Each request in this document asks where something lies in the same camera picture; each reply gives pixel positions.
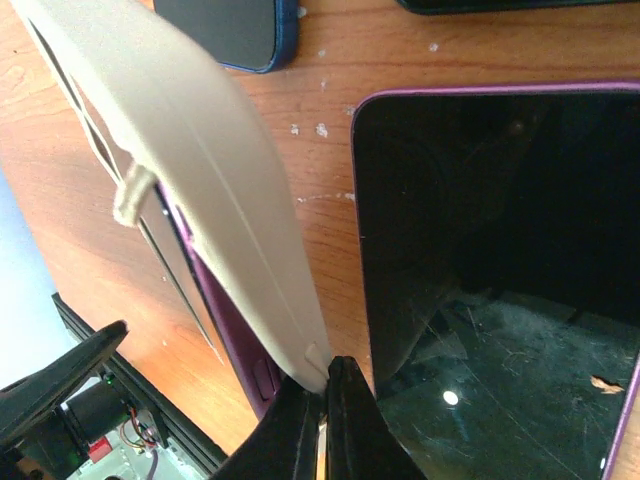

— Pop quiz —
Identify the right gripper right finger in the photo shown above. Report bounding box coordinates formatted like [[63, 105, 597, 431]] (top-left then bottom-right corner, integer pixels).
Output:
[[326, 356, 425, 479]]

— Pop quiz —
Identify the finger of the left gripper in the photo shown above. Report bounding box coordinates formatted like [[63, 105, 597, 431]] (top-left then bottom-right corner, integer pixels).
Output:
[[1, 320, 128, 445]]

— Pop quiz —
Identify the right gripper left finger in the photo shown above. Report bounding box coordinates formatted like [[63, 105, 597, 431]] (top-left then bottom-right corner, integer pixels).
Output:
[[212, 379, 324, 479]]

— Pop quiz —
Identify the purple-edged black smartphone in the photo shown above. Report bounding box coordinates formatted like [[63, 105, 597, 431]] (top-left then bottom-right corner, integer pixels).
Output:
[[139, 185, 284, 418]]

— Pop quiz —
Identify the beige phone case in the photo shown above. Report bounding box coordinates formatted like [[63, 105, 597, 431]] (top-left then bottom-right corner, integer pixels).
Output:
[[14, 1, 332, 393]]

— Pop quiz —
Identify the blue-edged black smartphone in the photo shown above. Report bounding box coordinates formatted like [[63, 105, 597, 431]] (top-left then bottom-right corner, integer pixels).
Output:
[[153, 0, 299, 74]]

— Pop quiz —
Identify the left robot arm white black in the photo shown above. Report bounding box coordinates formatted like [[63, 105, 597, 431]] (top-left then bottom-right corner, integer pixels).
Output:
[[1, 320, 168, 479]]

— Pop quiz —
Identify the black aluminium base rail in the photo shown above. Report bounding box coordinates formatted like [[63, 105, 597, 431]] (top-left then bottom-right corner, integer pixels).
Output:
[[51, 293, 229, 476]]

